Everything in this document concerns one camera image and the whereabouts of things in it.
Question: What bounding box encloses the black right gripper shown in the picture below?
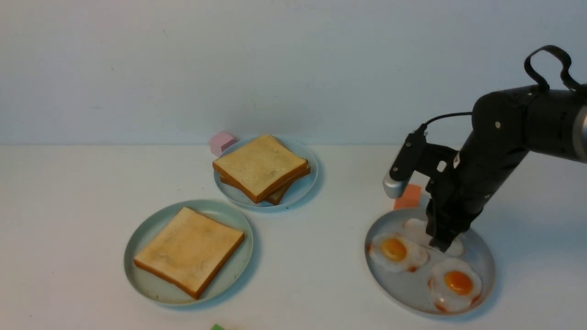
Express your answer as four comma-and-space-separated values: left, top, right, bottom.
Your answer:
426, 152, 500, 253

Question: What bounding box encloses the fried egg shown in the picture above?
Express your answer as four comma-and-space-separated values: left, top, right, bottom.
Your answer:
428, 258, 483, 314
366, 232, 429, 273
403, 219, 465, 257

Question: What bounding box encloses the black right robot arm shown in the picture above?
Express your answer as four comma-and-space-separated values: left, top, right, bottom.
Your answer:
426, 88, 586, 252

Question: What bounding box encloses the orange cube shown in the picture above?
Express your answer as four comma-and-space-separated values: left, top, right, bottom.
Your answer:
393, 184, 422, 209

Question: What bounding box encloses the grey egg plate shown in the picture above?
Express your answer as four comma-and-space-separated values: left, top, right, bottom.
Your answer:
364, 208, 496, 317

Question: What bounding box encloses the grey bread plate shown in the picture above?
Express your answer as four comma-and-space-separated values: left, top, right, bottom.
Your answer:
214, 136, 319, 211

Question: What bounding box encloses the light green empty plate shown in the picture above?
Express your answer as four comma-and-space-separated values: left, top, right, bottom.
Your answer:
123, 200, 255, 307

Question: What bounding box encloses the pink cube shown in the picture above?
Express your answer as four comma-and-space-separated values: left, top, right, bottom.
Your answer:
208, 131, 238, 157

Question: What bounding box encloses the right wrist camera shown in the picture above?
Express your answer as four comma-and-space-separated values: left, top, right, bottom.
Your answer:
383, 125, 457, 199

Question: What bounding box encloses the black right camera cable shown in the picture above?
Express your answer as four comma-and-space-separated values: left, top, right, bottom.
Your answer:
420, 45, 587, 133

